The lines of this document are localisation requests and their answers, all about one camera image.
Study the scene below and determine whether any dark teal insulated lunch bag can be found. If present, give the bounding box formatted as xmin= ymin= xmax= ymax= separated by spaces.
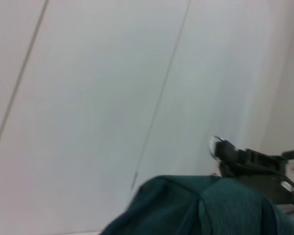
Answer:
xmin=99 ymin=136 xmax=294 ymax=235

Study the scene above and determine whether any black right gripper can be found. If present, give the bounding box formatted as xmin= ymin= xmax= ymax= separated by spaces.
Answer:
xmin=215 ymin=140 xmax=294 ymax=207

